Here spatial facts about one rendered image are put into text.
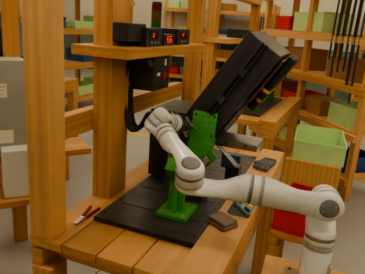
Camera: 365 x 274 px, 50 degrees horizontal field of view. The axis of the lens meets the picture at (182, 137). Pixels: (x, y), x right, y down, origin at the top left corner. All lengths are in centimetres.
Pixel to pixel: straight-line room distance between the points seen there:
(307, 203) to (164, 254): 52
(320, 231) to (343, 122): 317
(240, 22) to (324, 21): 635
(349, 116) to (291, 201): 316
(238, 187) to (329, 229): 31
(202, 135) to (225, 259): 61
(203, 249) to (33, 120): 71
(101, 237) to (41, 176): 31
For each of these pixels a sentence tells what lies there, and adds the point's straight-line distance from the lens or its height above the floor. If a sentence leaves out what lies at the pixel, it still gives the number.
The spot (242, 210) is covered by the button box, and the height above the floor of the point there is 93.
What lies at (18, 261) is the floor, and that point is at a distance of 305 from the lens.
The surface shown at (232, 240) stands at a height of 90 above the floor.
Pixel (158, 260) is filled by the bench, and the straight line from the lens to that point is 138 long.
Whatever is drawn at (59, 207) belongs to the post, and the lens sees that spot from 148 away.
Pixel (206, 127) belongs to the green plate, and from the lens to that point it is 176.
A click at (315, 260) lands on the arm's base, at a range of 131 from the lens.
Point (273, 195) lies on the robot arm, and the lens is 120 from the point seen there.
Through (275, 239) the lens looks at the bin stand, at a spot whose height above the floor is 77.
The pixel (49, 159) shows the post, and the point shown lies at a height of 119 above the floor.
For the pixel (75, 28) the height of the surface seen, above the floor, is 143.
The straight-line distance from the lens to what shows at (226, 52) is 1054.
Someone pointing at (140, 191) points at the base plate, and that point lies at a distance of 181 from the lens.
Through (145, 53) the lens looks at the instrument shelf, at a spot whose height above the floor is 152.
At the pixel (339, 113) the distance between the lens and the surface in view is 443.
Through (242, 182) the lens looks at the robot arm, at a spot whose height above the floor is 120.
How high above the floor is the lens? 165
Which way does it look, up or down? 16 degrees down
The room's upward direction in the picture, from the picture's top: 4 degrees clockwise
